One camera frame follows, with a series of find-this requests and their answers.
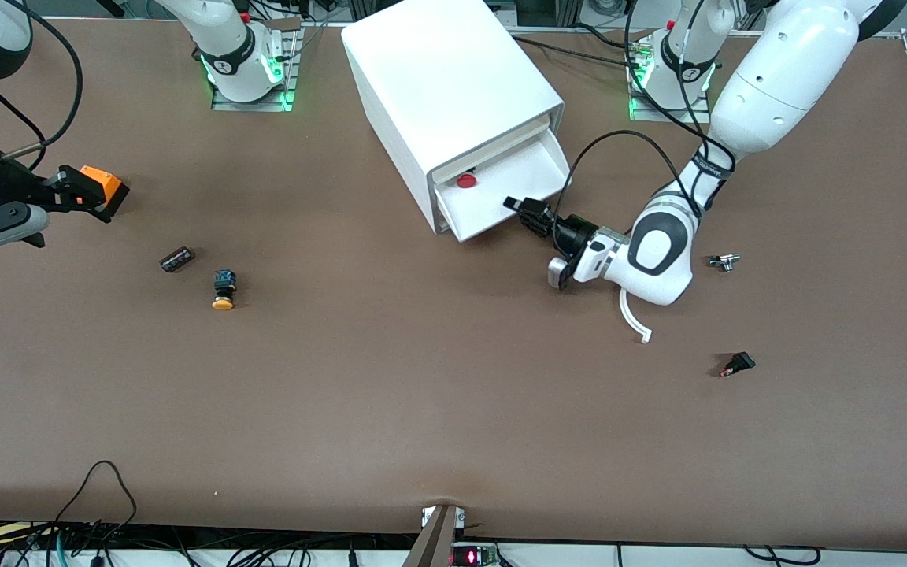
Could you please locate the white uppermost drawer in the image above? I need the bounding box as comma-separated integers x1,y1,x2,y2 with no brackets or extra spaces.
431,114,555,186

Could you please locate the yellow push button switch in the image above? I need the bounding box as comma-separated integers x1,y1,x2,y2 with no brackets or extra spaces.
212,269,237,311

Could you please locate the tangled black cable bundle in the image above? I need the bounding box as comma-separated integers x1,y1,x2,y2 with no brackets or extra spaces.
0,516,423,567

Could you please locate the white curved plastic piece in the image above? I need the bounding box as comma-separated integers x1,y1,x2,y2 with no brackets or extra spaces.
619,289,653,344

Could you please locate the brown camera post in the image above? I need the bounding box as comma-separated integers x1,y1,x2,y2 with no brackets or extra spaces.
402,504,458,567

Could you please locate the black cable behind cabinet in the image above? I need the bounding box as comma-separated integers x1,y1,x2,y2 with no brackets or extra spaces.
510,22,643,70

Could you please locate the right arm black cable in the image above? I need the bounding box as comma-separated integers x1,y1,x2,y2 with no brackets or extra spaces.
0,0,84,170

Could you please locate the device with red display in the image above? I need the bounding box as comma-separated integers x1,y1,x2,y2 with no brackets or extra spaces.
451,543,502,567

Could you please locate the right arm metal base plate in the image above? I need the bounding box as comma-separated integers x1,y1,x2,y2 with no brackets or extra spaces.
211,20,298,113

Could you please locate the white drawer cabinet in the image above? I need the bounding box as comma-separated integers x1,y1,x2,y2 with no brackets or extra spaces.
341,0,566,235

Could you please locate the black looped cable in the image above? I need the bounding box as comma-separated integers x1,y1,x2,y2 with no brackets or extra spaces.
52,461,138,544

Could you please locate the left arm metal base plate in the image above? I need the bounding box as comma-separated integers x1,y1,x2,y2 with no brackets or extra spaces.
628,31,713,124

